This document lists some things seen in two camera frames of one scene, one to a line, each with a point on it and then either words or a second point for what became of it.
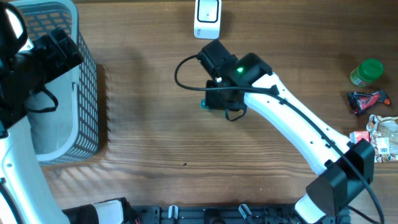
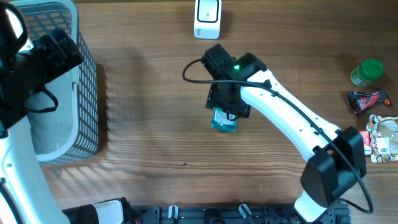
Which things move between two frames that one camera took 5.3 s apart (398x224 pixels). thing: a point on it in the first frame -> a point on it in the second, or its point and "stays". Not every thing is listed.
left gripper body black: (45, 61) stays
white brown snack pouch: (384, 137) stays
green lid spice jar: (368, 70) stays
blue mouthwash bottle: (203, 104) -> (220, 121)
